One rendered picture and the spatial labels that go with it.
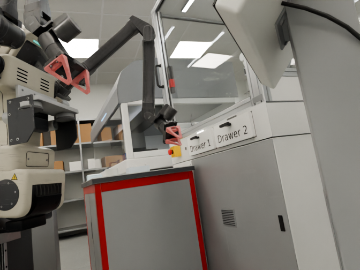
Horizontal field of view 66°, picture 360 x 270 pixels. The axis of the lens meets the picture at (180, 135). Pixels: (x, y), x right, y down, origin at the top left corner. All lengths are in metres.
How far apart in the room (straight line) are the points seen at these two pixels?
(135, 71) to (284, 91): 1.51
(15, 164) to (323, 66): 0.96
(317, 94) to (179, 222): 1.19
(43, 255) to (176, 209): 0.78
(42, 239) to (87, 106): 4.24
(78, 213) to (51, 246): 3.78
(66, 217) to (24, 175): 4.57
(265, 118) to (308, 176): 0.29
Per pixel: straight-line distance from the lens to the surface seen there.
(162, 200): 1.58
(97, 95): 5.92
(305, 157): 1.25
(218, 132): 1.40
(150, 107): 1.31
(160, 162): 2.33
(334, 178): 0.60
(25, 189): 1.08
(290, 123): 1.22
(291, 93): 1.28
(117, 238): 1.53
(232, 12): 0.49
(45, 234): 1.84
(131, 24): 1.38
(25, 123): 1.07
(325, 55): 0.63
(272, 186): 1.18
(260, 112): 1.18
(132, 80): 2.43
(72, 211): 5.61
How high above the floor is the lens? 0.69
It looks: 9 degrees up
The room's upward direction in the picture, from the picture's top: 9 degrees counter-clockwise
